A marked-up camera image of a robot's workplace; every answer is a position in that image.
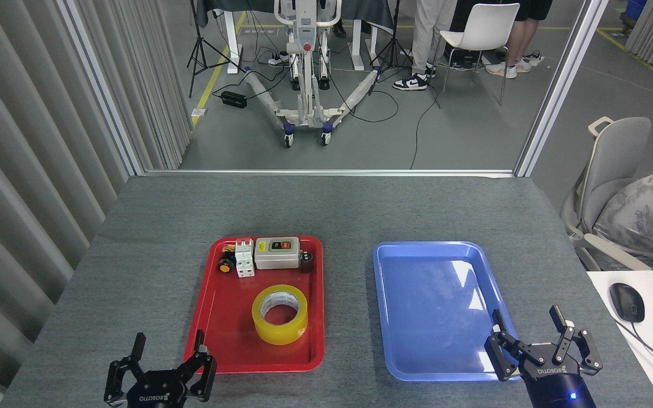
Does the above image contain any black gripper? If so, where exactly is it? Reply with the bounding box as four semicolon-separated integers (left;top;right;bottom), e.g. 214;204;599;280
104;330;217;408
485;305;603;408

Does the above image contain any yellow tape roll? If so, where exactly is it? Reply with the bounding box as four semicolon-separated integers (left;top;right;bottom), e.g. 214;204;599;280
251;284;309;346

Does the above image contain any red plastic tray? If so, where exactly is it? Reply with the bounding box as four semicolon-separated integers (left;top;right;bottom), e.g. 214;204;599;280
184;235;325;374

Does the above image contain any black computer mouse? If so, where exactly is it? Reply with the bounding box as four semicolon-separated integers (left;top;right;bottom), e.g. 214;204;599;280
609;283;646;324

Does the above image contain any blue plastic tray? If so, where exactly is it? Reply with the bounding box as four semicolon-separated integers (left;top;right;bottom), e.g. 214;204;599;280
372;241;528;382

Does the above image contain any white circuit breaker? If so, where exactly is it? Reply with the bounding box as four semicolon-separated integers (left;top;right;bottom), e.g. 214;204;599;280
235;240;256;278

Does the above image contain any seated person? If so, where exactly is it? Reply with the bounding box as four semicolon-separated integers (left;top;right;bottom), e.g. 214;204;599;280
592;164;653;270

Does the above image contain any grey office chair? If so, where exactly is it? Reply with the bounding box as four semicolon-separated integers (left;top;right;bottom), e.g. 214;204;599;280
560;116;653;271

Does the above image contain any person in white shoes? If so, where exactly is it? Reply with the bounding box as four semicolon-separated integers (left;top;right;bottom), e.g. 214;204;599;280
485;0;554;79

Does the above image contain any black tripod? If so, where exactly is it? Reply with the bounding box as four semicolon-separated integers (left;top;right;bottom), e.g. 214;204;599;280
368;0;418;96
186;0;246;98

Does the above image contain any white wheeled stand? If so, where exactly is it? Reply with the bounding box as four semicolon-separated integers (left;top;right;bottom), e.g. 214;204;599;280
243;0;383;149

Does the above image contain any white plastic chair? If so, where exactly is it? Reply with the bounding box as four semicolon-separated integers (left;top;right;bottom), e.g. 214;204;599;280
435;3;521;109

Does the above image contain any person in black-white shoes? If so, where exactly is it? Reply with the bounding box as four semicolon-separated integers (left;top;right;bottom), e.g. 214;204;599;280
393;0;453;91

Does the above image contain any blue bin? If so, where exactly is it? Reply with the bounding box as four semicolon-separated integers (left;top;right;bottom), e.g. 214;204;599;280
621;0;647;29

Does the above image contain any black mouse cable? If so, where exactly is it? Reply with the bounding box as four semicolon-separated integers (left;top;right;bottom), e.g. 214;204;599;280
616;320;653;386

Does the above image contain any grey push button switch box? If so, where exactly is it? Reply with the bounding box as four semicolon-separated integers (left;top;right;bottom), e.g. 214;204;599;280
255;237;301;270

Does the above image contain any long black floor cable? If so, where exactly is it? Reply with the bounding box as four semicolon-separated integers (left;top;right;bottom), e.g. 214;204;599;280
409;91;440;169

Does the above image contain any silver frame rail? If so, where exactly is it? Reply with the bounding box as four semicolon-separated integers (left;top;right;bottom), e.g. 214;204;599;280
144;168;515;177

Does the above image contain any silver frame post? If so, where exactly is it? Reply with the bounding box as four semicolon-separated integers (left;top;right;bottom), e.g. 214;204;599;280
57;0;149;176
514;0;610;177

